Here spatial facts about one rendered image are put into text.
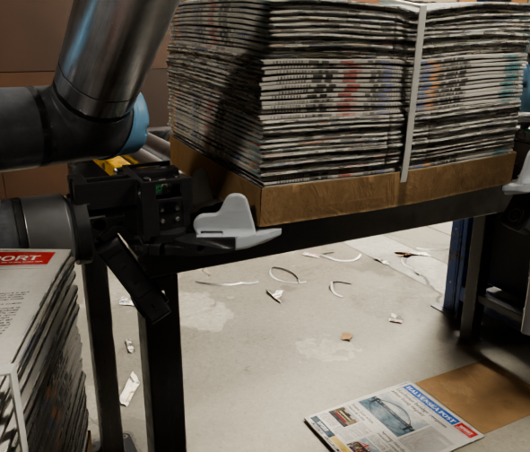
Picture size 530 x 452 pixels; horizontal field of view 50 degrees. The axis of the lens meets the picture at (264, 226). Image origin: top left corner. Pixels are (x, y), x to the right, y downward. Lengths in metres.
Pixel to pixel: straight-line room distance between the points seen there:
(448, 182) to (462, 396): 1.14
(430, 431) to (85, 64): 1.35
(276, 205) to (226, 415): 1.11
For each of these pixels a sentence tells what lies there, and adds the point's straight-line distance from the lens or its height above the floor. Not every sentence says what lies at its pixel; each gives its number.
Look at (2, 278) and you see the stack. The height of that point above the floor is 0.83.
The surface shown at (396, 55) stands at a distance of 0.65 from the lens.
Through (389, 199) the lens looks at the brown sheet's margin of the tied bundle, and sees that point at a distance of 0.68.
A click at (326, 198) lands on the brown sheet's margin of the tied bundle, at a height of 0.82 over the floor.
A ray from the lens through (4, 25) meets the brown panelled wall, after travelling 3.85.
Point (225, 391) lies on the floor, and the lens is 1.74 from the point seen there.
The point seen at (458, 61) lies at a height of 0.96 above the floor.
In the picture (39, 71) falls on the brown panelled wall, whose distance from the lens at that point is 3.88.
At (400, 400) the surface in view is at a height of 0.01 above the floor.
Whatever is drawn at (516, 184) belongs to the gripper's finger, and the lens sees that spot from 0.84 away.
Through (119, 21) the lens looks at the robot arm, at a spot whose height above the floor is 1.00.
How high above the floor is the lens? 0.98
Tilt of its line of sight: 18 degrees down
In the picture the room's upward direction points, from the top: straight up
